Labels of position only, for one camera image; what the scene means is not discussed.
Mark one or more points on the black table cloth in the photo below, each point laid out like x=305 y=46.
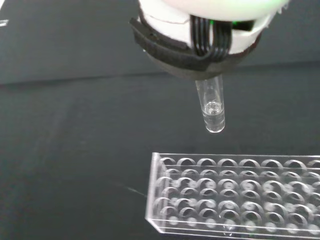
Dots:
x=75 y=150

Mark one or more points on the clear acrylic test tube rack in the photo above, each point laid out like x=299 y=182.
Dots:
x=225 y=195

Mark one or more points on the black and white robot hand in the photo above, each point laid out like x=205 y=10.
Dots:
x=165 y=25

